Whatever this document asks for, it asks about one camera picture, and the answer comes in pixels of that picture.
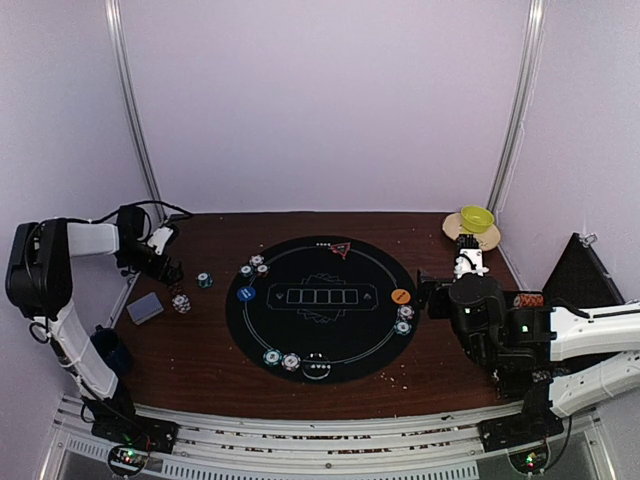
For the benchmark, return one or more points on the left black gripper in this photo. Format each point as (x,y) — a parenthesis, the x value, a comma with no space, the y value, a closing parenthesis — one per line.
(168,277)

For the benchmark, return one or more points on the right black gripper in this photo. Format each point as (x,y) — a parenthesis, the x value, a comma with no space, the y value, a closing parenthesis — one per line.
(438,289)

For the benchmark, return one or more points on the orange big blind button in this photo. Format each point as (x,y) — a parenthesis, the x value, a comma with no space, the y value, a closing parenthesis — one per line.
(401,296)

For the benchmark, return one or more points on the dark red poker chip stack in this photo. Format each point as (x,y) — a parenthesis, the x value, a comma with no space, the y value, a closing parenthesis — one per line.
(175,289)

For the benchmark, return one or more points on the grey card deck box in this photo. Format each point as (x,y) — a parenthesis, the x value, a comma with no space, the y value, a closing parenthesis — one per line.
(144,308)

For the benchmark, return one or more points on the red white poker chip stack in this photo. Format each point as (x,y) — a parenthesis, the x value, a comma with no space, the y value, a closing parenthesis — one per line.
(181,303)

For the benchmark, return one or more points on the green poker chip stack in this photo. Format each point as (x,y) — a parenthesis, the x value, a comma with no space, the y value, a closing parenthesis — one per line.
(204,280)

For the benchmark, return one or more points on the red triangular dealer marker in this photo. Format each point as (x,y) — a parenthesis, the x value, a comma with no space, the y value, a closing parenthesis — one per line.
(341,249)

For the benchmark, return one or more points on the blue green fifty chip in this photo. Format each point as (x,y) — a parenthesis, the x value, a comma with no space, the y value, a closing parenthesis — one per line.
(246,270)

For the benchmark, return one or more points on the blue small blind button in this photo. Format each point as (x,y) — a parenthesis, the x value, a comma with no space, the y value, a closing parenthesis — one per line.
(246,293)

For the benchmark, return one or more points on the blue orange ten chip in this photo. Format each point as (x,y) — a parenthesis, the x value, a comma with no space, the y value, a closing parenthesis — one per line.
(256,260)

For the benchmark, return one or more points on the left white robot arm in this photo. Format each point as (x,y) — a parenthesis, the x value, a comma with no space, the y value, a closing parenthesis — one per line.
(39,282)

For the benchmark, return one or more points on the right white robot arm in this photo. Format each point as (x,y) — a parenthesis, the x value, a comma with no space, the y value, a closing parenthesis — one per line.
(556,357)

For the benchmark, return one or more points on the beige plate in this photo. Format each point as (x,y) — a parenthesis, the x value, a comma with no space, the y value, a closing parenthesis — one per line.
(487,240)

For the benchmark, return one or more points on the green plastic bowl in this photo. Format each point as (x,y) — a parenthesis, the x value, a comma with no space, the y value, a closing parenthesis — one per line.
(476,219)

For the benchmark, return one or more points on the dark blue mug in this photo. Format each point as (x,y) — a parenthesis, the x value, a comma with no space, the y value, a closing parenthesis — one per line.
(112,350)

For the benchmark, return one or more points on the red white chips in case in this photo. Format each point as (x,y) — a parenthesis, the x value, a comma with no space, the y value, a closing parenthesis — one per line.
(528,300)

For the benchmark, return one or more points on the round black poker mat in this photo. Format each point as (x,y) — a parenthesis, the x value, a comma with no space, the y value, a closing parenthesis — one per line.
(336,314)

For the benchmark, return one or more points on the black poker case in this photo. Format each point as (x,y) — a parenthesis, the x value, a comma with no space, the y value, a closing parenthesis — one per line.
(581,279)

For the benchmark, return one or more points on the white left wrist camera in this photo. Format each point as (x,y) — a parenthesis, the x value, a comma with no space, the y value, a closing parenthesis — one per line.
(161,238)

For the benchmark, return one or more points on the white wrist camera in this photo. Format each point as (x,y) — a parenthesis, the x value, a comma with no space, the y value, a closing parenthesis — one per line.
(469,257)
(161,238)

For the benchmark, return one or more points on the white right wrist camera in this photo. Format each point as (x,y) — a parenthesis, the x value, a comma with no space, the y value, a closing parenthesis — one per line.
(469,257)

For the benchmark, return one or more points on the aluminium front rail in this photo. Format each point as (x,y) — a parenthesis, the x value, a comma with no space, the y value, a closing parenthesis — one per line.
(438,446)

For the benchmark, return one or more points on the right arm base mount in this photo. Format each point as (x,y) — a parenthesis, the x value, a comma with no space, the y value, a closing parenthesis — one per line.
(530,425)

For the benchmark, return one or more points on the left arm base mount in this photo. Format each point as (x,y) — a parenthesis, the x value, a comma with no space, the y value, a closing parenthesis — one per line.
(140,432)

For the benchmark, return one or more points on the right aluminium frame post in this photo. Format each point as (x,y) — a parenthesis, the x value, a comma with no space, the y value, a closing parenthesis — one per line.
(525,84)

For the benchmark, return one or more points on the aluminium frame post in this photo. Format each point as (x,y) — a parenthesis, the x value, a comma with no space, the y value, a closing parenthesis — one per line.
(118,41)
(525,84)

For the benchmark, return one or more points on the left aluminium frame post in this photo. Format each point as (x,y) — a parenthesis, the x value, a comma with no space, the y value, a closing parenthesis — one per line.
(118,41)

